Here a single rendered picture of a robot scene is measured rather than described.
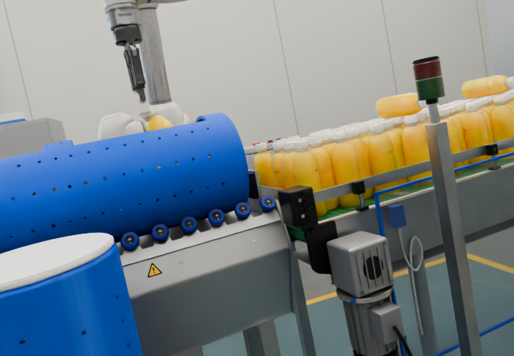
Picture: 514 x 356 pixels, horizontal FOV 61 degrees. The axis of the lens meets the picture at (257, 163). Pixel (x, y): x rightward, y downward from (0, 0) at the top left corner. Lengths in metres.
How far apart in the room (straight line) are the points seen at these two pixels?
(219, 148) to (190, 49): 3.06
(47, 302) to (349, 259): 0.64
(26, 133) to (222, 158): 1.86
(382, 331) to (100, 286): 0.64
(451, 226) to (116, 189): 0.82
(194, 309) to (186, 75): 3.11
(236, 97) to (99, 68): 1.24
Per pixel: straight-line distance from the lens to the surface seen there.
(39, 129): 2.81
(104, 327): 0.77
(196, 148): 1.11
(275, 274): 1.24
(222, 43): 4.20
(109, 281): 0.78
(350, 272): 1.07
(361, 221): 1.21
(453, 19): 5.35
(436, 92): 1.14
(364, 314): 1.13
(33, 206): 1.07
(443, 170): 1.16
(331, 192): 1.17
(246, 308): 1.26
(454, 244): 1.21
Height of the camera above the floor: 1.19
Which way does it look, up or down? 5 degrees down
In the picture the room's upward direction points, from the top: 11 degrees counter-clockwise
